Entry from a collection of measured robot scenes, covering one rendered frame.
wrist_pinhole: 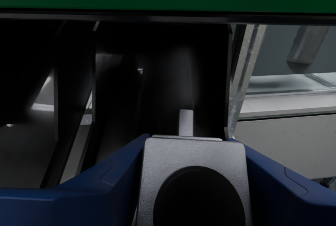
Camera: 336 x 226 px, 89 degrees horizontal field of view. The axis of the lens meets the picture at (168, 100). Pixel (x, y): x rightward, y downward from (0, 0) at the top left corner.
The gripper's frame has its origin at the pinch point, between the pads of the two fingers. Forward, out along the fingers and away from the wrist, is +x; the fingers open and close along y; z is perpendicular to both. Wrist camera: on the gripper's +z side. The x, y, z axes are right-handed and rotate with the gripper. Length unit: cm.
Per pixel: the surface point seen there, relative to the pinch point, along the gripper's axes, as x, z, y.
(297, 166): 94, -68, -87
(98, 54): 11.4, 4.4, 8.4
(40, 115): 10.8, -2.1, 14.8
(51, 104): 11.9, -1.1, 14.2
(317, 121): 82, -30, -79
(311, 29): 76, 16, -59
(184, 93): 14.5, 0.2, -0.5
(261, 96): 83, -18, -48
